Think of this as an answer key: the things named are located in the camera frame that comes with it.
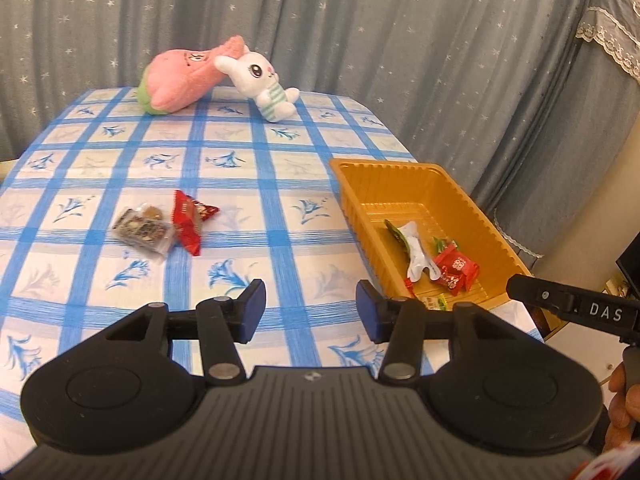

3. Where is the orange plastic tray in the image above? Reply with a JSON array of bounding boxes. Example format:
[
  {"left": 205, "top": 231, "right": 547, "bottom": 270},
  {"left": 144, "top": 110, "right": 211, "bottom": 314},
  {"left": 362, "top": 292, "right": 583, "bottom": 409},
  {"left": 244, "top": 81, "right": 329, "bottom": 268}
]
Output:
[{"left": 329, "top": 157, "right": 533, "bottom": 313}]

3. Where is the person's right hand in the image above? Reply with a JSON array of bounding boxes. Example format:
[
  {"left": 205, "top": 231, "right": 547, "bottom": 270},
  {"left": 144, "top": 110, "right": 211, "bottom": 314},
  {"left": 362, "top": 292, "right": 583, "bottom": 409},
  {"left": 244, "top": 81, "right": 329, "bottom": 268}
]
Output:
[{"left": 607, "top": 360, "right": 640, "bottom": 456}]

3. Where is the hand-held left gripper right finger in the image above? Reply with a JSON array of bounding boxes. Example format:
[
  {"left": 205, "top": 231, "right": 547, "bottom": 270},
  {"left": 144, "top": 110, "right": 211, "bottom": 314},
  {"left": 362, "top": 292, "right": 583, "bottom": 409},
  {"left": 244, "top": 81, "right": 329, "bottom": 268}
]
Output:
[{"left": 356, "top": 280, "right": 546, "bottom": 382}]

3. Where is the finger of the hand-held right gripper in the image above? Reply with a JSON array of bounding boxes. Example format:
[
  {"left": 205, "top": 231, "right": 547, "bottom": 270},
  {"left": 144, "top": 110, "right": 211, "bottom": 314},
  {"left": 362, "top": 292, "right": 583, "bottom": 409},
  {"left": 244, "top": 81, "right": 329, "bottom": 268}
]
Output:
[{"left": 506, "top": 272, "right": 576, "bottom": 318}]

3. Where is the blue checked tablecloth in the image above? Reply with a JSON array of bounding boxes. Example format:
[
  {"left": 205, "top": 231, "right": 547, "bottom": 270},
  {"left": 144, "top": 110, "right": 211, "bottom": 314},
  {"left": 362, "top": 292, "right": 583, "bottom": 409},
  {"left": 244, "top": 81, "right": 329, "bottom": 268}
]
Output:
[{"left": 0, "top": 85, "right": 546, "bottom": 441}]

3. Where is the clear nut snack packet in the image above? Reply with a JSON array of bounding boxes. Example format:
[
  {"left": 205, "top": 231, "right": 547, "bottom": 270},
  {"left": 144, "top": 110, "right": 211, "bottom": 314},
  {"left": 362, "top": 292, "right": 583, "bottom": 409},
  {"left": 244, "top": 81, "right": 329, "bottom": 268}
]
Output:
[{"left": 112, "top": 203, "right": 176, "bottom": 263}]

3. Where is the pink plush toy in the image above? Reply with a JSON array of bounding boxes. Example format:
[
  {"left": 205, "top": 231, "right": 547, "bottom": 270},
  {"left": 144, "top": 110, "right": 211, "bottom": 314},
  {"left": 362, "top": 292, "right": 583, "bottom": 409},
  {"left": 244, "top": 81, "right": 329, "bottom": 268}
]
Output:
[{"left": 137, "top": 35, "right": 249, "bottom": 117}]

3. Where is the red candy wrapper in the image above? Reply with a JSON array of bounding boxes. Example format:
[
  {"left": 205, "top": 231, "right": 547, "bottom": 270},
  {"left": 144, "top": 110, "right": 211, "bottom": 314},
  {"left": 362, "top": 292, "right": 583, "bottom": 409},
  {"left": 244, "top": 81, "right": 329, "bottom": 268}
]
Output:
[{"left": 171, "top": 190, "right": 205, "bottom": 257}]

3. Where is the grey star curtain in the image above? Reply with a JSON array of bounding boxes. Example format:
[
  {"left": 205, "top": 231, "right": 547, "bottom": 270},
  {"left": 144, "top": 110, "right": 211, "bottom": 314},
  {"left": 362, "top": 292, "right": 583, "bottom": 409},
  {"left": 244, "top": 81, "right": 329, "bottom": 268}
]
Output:
[{"left": 0, "top": 0, "right": 601, "bottom": 201}]

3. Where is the black monitor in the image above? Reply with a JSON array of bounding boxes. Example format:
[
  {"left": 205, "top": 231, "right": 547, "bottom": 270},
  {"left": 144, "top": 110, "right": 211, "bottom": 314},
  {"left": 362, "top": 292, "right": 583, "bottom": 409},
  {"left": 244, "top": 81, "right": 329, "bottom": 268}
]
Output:
[{"left": 615, "top": 230, "right": 640, "bottom": 303}]

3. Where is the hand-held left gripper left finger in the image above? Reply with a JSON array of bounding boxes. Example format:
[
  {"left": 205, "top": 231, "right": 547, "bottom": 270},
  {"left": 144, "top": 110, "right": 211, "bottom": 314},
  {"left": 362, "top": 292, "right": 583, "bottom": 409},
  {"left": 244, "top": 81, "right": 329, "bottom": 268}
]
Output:
[{"left": 102, "top": 279, "right": 267, "bottom": 382}]

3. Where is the red white print packet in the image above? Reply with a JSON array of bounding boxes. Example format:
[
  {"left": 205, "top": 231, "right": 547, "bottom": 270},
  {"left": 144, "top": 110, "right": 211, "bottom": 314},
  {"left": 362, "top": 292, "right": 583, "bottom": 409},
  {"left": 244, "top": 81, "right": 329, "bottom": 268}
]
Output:
[{"left": 432, "top": 247, "right": 480, "bottom": 295}]

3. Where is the white green snack packet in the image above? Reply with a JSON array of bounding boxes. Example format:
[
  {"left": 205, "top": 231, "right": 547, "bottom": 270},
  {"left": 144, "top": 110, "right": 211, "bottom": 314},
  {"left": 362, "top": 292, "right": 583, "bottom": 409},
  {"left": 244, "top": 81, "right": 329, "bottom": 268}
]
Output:
[{"left": 405, "top": 221, "right": 441, "bottom": 283}]

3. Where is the white bunny plush toy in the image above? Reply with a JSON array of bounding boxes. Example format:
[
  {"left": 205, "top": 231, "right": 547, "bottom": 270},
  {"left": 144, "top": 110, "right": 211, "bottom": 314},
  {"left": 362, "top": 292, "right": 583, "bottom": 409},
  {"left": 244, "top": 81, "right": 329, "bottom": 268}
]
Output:
[{"left": 214, "top": 45, "right": 301, "bottom": 123}]

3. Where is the red white clothing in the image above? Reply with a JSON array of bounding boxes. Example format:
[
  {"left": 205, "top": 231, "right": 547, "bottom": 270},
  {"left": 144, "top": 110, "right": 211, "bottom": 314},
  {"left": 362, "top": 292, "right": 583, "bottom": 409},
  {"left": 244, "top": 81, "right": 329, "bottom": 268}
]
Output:
[{"left": 572, "top": 447, "right": 640, "bottom": 480}]

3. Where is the grey lace trimmed cover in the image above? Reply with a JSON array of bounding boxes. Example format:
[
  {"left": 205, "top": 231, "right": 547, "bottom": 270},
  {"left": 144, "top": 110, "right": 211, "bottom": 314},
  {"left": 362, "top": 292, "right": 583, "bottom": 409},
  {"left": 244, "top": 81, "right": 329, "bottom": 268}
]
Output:
[{"left": 470, "top": 0, "right": 640, "bottom": 261}]

